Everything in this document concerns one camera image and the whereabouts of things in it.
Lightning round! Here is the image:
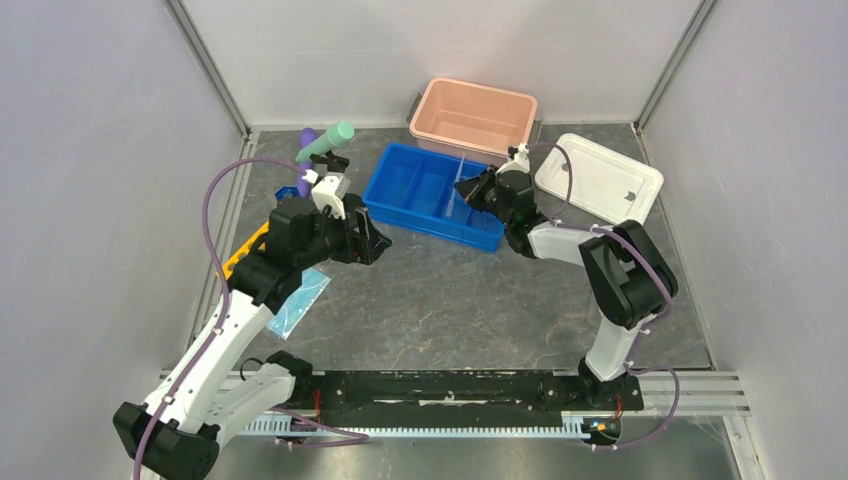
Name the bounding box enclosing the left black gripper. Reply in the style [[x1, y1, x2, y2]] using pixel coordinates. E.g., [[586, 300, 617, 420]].
[[296, 202, 392, 270]]

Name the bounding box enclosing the clear plastic pipette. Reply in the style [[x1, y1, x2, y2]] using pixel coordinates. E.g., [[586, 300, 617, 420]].
[[444, 153, 466, 223]]

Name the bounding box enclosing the blue funnel with stem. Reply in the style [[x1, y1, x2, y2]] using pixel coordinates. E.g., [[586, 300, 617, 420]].
[[274, 186, 301, 202]]

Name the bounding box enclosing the yellow test tube rack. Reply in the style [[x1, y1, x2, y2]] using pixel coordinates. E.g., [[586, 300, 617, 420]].
[[222, 221, 269, 279]]

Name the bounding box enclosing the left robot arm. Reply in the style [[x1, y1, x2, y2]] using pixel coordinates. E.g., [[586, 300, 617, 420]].
[[113, 170, 391, 479]]

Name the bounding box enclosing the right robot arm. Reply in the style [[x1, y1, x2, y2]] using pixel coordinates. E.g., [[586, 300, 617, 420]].
[[455, 166, 678, 408]]

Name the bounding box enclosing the blue divided plastic tray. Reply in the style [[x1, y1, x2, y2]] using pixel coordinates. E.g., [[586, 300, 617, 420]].
[[363, 143, 504, 253]]

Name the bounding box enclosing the pink plastic bin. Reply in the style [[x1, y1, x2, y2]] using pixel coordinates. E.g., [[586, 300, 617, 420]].
[[409, 77, 538, 166]]

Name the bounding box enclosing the purple foam cylinder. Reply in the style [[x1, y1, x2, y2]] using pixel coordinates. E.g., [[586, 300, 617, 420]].
[[296, 127, 320, 199]]

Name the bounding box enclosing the blue face mask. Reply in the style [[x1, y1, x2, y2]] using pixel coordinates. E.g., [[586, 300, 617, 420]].
[[266, 268, 331, 340]]

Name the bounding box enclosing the green foam cylinder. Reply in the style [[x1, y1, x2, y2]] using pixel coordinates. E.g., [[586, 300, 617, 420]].
[[296, 121, 355, 163]]

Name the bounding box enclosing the white plastic lid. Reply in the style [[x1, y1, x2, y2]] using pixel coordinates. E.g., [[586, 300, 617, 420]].
[[535, 133, 664, 224]]

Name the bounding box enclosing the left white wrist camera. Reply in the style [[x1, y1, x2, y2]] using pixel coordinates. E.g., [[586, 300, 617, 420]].
[[304, 169, 350, 220]]

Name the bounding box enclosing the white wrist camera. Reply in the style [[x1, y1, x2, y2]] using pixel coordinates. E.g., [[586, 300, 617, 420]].
[[499, 143, 530, 174], [304, 169, 350, 220]]

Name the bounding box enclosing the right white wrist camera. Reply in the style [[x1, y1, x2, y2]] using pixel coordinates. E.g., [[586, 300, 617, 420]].
[[499, 143, 530, 174]]

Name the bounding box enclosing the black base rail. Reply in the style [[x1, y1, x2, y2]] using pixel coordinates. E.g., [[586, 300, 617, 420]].
[[284, 370, 644, 429]]

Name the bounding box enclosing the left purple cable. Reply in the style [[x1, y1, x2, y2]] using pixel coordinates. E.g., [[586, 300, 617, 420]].
[[132, 156, 370, 480]]

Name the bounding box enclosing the purple cable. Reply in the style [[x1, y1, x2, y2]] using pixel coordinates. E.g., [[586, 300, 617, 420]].
[[523, 141, 682, 453], [132, 156, 370, 480]]

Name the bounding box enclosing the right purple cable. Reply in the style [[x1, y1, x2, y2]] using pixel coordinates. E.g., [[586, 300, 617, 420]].
[[523, 141, 682, 453]]

